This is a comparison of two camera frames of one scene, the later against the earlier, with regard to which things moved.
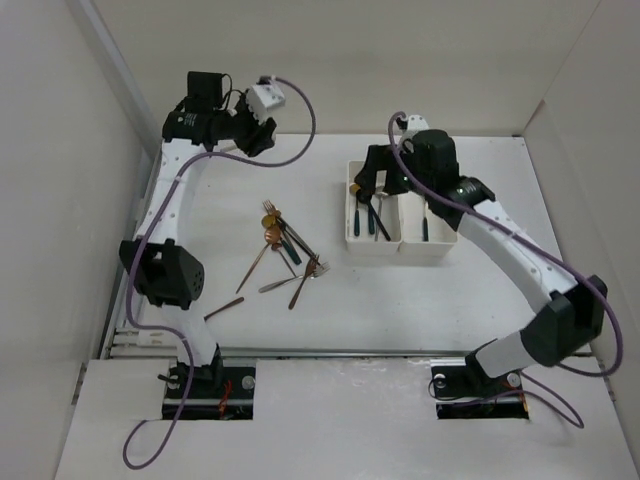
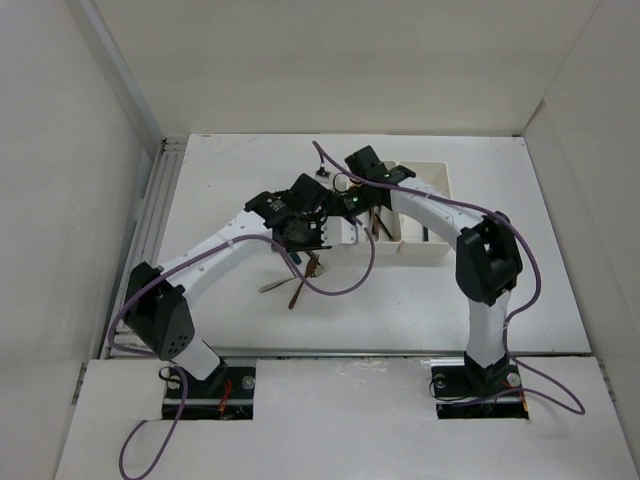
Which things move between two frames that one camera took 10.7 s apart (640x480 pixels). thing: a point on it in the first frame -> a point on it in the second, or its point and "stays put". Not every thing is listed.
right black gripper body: (380, 159) -> (354, 201)
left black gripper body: (241, 126) -> (309, 236)
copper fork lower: (310, 269) stays put
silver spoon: (272, 286) stays put
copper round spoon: (272, 235) -> (375, 225)
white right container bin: (422, 233) stays put
